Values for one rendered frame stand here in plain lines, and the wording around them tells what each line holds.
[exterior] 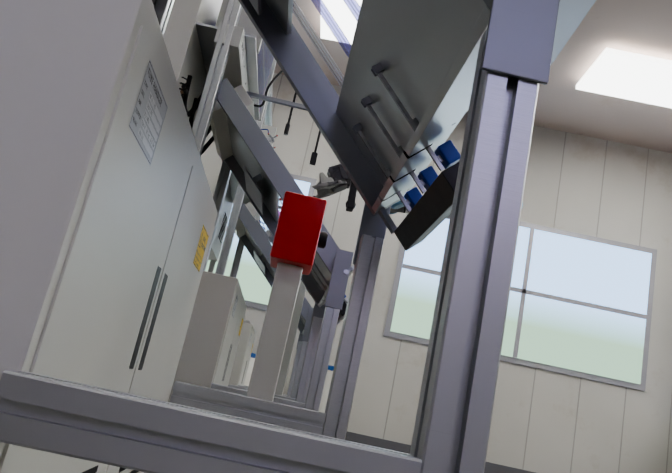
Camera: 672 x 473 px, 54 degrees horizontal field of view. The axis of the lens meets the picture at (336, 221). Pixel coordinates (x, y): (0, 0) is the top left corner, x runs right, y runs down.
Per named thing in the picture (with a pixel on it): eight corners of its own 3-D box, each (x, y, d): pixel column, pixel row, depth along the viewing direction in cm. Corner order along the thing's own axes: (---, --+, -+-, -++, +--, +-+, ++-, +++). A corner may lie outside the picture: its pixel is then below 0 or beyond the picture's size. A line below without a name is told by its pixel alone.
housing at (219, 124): (227, 169, 270) (257, 151, 273) (218, 122, 223) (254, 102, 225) (217, 153, 271) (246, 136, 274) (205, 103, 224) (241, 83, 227)
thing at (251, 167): (267, 226, 266) (278, 219, 267) (266, 175, 202) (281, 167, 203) (224, 159, 271) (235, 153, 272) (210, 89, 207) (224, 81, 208)
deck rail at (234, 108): (335, 281, 196) (352, 270, 197) (335, 280, 194) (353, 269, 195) (209, 89, 207) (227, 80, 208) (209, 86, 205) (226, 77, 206)
